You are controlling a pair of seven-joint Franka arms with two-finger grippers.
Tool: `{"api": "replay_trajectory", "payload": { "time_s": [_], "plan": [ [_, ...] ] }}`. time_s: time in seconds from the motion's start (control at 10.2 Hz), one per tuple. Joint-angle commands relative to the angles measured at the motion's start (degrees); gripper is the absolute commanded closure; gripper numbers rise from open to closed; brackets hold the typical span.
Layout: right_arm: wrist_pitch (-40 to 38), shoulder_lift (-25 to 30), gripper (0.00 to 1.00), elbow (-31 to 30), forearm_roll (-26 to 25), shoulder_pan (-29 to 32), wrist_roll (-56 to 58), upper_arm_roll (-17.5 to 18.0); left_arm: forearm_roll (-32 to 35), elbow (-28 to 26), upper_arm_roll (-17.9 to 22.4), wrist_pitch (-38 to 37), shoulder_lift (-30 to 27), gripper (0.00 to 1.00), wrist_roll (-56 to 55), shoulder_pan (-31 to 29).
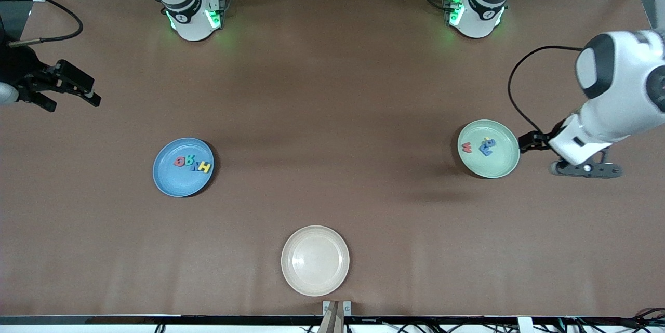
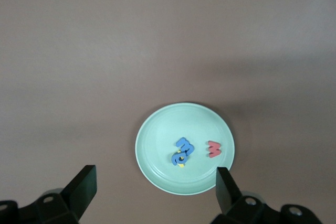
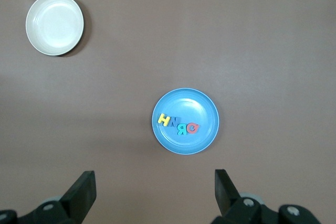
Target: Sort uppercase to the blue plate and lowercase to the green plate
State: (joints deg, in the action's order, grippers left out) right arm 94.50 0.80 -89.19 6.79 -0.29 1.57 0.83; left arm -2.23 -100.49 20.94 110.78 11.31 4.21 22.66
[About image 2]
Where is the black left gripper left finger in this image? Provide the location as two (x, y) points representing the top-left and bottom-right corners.
(0, 165), (98, 224)

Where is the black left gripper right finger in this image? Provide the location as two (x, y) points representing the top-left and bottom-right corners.
(211, 166), (322, 224)

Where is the red foam letter m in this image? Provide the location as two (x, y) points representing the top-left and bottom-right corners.
(207, 140), (223, 159)

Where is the yellow foam letter f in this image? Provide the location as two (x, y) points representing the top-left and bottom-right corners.
(175, 150), (186, 169)

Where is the blue foam letter e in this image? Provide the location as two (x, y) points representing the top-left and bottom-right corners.
(175, 137), (195, 156)

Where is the green plate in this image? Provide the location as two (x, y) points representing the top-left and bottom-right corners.
(134, 102), (235, 196)

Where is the brown table cover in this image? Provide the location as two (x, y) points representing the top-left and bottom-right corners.
(0, 0), (336, 224)

